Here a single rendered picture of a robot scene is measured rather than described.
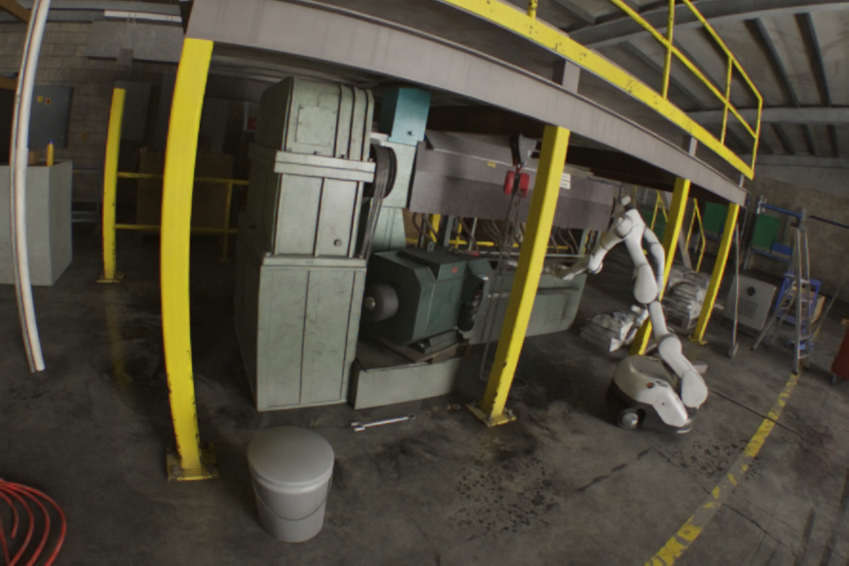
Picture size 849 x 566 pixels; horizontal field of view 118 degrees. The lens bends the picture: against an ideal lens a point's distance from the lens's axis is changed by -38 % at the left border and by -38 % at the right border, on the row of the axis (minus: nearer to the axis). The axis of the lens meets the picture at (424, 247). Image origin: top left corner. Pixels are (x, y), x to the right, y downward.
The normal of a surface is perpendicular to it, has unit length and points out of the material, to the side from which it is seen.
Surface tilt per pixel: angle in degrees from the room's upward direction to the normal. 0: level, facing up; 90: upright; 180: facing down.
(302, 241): 90
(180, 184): 90
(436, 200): 90
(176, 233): 90
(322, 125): 80
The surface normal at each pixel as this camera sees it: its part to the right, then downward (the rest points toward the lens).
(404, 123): 0.51, 0.27
